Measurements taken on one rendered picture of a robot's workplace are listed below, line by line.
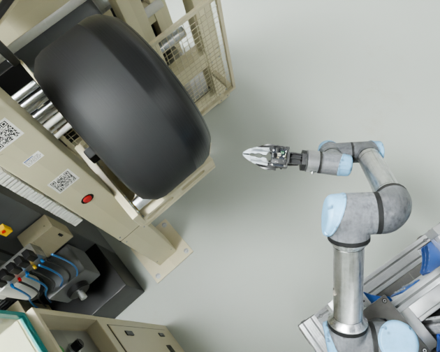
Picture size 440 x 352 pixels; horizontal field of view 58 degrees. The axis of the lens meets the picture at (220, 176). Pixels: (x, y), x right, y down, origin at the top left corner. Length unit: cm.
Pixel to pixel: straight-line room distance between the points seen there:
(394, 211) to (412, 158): 147
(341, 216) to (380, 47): 201
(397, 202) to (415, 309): 64
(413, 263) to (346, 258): 100
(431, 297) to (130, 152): 121
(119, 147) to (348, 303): 77
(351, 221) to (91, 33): 85
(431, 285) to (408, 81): 150
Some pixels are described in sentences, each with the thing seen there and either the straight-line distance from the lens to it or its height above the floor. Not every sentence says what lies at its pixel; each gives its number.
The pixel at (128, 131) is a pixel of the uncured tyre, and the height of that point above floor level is 138.
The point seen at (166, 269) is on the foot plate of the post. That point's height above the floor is 1.
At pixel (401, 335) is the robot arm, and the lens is 135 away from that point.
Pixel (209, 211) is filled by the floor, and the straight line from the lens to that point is 239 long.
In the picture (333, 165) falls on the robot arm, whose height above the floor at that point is 101.
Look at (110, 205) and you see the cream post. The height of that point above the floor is 92.
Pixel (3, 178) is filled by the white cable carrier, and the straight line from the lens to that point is 118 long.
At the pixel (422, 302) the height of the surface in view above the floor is 63.
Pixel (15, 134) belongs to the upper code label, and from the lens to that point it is 107.
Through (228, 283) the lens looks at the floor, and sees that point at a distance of 229.
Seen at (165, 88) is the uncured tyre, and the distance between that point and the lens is 108.
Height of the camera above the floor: 225
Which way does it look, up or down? 66 degrees down
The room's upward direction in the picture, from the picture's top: 20 degrees counter-clockwise
